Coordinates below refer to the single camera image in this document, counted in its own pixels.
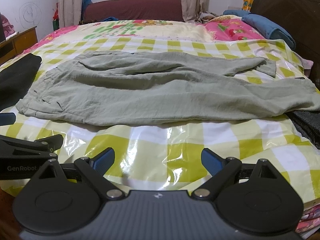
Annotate grey-green pants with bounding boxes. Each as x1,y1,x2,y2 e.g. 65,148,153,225
16,51,319,127

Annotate black folded garment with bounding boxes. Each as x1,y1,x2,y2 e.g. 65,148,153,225
0,53,42,111

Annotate wooden side cabinet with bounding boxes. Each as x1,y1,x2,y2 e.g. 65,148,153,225
0,27,37,64

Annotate magenta cloth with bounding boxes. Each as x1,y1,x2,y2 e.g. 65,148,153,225
1,14,15,37

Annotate dark striped garment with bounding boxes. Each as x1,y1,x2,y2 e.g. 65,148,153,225
286,111,320,149

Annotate left beige curtain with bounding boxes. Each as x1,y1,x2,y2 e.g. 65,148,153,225
58,0,82,28

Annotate floral pink bedsheet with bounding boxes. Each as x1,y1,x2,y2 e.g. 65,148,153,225
23,15,264,53

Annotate blue folded blanket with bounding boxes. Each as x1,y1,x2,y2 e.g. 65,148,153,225
223,10,296,49

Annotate maroon sofa bench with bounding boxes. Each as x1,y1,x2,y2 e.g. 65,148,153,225
84,0,183,22

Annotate dark wooden headboard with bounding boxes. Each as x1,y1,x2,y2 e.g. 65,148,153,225
251,0,320,87

